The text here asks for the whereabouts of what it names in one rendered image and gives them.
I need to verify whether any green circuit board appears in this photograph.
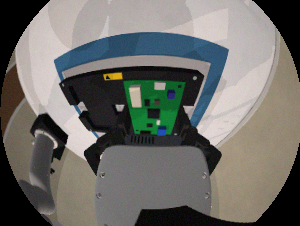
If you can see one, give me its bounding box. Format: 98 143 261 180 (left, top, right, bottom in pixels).
123 80 186 136

